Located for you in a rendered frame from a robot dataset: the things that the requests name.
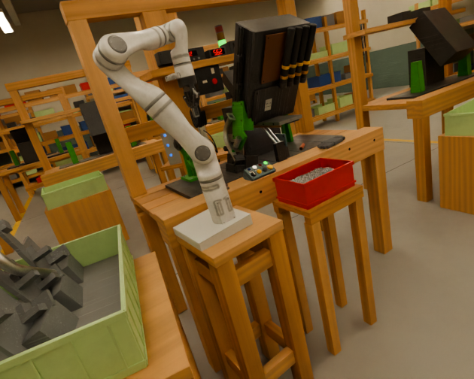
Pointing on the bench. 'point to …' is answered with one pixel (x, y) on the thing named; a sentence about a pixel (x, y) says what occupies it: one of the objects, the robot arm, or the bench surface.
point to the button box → (256, 172)
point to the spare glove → (331, 142)
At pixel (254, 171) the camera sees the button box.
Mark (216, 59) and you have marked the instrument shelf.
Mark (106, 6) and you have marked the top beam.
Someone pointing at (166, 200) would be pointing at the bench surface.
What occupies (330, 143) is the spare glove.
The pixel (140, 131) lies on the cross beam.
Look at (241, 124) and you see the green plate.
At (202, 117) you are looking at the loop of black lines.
